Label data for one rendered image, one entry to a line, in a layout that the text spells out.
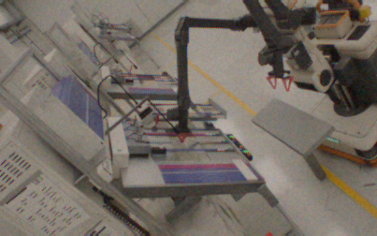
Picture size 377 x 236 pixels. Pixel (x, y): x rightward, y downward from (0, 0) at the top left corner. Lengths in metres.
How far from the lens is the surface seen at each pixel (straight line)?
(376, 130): 2.31
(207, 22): 1.92
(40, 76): 2.81
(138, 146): 1.76
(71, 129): 1.47
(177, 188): 1.54
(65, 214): 1.56
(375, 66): 2.22
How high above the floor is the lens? 1.92
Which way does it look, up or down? 28 degrees down
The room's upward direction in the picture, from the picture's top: 41 degrees counter-clockwise
